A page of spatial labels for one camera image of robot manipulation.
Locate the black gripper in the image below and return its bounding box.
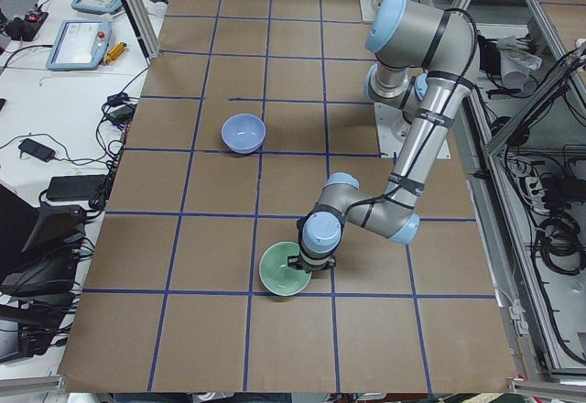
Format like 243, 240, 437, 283
287, 256, 336, 271

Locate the green bowl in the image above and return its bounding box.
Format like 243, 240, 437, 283
258, 242, 311, 297

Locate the blue bowl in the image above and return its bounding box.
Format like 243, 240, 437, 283
221, 114, 266, 155

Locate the brown paper table mat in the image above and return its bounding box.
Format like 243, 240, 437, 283
60, 0, 515, 394

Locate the black smartphone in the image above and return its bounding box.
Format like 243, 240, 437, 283
18, 138, 56, 162

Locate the near teach pendant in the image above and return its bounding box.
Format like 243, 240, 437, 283
46, 19, 111, 71

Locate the aluminium frame post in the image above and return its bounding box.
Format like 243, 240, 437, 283
121, 0, 160, 60

